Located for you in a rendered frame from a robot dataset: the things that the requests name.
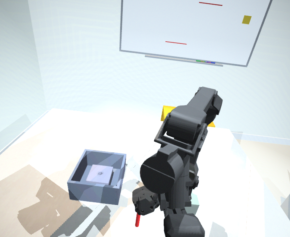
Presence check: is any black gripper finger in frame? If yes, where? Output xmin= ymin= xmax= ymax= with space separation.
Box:
xmin=164 ymin=208 xmax=174 ymax=217

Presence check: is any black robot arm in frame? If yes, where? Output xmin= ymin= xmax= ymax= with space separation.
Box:
xmin=132 ymin=86 xmax=223 ymax=216

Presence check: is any red peg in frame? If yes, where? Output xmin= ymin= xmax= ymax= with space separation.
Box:
xmin=135 ymin=213 xmax=140 ymax=227

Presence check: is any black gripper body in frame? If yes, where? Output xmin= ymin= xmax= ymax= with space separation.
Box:
xmin=164 ymin=175 xmax=205 ymax=237

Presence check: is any white square plate with hole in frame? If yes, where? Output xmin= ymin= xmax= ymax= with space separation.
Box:
xmin=86 ymin=165 xmax=113 ymax=185

